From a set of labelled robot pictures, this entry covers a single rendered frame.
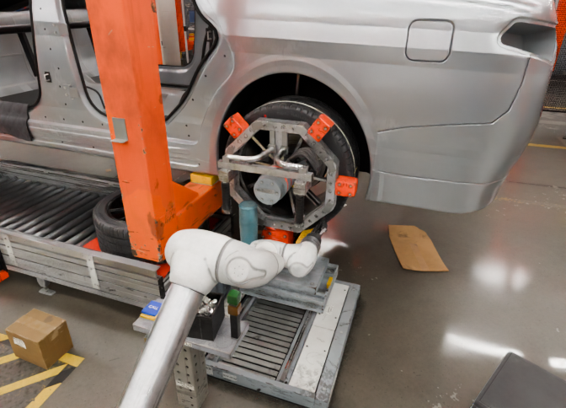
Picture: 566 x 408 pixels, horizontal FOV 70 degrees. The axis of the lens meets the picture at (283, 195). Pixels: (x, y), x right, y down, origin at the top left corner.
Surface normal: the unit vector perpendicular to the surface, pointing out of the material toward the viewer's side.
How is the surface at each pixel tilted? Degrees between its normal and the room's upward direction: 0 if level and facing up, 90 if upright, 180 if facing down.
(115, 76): 90
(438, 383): 0
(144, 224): 90
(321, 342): 0
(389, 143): 90
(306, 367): 0
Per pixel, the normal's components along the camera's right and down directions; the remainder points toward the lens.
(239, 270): -0.16, -0.06
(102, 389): 0.01, -0.90
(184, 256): -0.28, -0.35
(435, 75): -0.33, 0.41
